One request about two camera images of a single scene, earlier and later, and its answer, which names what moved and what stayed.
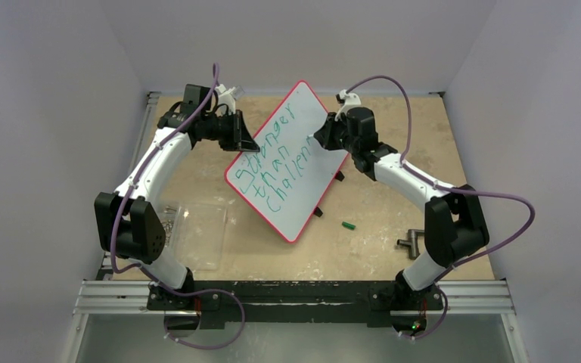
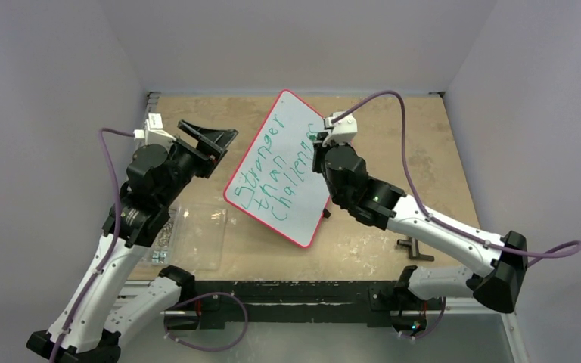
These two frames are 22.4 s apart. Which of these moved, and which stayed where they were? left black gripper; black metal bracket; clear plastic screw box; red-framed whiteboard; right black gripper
Moved: right black gripper; red-framed whiteboard; left black gripper
Stayed: clear plastic screw box; black metal bracket
